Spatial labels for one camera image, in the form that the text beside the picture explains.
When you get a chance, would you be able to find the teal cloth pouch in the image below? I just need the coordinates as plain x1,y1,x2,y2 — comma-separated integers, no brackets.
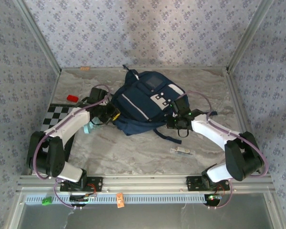
82,116,103,135

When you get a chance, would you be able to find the navy blue backpack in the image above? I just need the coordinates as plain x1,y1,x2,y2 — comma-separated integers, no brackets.
111,64,191,145

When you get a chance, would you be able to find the clear plastic compass case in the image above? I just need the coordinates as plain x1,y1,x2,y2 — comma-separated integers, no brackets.
170,146,196,158

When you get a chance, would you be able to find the black grey folding chessboard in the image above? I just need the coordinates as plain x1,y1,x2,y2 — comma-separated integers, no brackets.
28,103,82,167

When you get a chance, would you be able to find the orange paper tag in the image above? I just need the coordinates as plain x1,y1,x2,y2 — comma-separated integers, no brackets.
116,192,125,208

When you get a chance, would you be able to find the grey metal front panel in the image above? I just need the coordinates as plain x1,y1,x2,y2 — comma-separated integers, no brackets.
9,188,286,229

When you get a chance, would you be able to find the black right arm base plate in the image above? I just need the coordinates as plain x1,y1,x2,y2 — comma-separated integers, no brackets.
186,176,231,192

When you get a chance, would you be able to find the aluminium mounting rail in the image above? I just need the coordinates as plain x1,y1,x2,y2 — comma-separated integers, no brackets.
16,174,275,192

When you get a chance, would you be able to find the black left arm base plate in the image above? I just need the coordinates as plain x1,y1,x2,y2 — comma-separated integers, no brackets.
59,176,103,193

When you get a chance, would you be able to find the grey slotted cable duct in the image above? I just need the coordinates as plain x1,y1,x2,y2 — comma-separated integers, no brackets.
25,193,222,205

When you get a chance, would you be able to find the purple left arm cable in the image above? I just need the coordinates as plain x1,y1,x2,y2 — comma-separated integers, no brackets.
32,83,112,210

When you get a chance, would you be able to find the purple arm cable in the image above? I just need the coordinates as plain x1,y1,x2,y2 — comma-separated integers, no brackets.
32,83,112,210
174,90,269,210

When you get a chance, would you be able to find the aluminium frame post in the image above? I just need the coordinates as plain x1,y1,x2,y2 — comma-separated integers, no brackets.
225,0,275,73
13,0,62,73

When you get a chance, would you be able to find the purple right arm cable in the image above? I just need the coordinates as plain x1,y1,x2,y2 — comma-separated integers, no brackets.
174,90,269,210

